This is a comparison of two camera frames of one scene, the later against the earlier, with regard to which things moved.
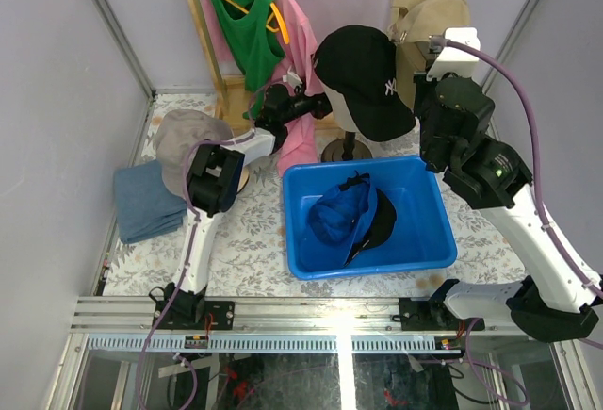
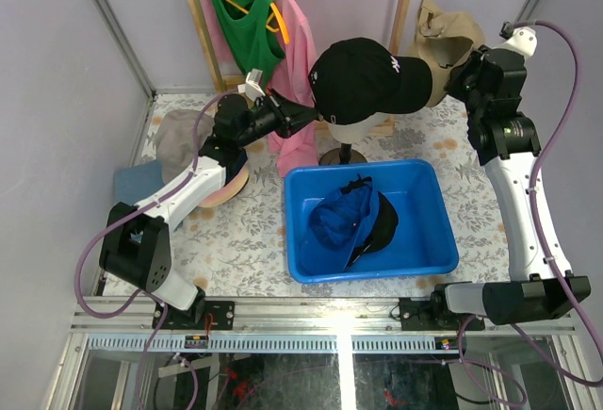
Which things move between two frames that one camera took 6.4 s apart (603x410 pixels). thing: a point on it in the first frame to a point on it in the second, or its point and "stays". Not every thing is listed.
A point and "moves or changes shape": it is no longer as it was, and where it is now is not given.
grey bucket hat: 176,131 stays
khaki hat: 416,20 moves or changes shape
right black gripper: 422,85 to 454,86
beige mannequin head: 341,116 to 347,135
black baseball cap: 360,62 moves or changes shape
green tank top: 246,28 stays
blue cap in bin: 356,214 stays
